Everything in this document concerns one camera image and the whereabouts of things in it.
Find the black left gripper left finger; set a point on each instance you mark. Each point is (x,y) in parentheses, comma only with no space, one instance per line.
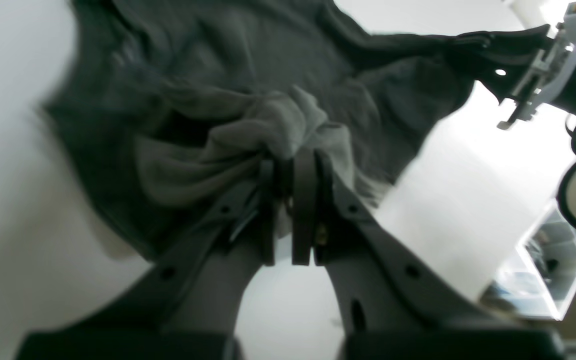
(186,306)

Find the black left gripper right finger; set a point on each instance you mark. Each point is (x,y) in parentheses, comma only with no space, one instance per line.
(393,306)

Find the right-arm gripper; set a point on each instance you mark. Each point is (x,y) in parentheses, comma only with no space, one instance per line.
(550,77)

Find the dark grey T-shirt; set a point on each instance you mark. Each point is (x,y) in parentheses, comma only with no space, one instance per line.
(169,103)

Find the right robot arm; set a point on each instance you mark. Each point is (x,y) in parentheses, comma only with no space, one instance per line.
(549,78)

